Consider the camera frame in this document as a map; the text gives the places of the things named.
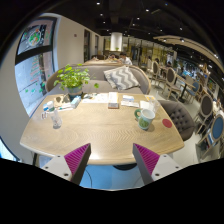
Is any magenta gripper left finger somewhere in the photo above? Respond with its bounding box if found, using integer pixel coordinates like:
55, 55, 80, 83
42, 142, 92, 186

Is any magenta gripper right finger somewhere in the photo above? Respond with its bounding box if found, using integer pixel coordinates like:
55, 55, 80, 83
132, 143, 183, 186

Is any clear plastic water bottle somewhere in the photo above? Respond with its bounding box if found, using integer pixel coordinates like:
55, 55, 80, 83
47, 101, 62, 129

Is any red round coaster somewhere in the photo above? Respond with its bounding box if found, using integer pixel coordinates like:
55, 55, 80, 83
162, 119, 172, 128

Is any green white ceramic mug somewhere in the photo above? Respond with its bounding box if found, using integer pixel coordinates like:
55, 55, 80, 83
134, 109, 155, 130

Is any wooden dining table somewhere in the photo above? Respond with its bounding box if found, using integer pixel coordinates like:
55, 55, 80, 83
20, 102, 184, 165

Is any dark tufted armchair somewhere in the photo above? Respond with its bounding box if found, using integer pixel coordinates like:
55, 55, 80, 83
159, 100, 195, 141

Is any clear drinking glass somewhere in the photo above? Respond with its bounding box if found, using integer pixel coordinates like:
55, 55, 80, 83
149, 100, 160, 113

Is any white blue tissue pack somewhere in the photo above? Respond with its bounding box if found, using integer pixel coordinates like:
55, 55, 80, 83
70, 96, 81, 108

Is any white leaflet on table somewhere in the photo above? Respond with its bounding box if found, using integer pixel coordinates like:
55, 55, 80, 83
121, 95, 139, 108

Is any white paper menu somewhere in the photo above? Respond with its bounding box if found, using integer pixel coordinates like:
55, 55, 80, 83
82, 93, 108, 103

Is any book with brown spine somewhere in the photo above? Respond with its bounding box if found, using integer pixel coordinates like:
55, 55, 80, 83
108, 92, 119, 109

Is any blue round back chair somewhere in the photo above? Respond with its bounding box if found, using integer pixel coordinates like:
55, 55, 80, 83
196, 115, 224, 160

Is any grey curved sofa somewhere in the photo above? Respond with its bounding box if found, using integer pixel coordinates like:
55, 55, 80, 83
45, 63, 152, 96

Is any potted green plant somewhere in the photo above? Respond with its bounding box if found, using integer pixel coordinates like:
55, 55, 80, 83
53, 64, 92, 98

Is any grey round back chair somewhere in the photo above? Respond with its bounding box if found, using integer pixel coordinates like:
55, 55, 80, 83
193, 93, 214, 129

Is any grey chevron cushion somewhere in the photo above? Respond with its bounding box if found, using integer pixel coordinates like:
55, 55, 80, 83
104, 66, 140, 90

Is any person in white shirt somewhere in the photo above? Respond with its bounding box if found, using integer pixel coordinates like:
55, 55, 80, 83
120, 52, 132, 65

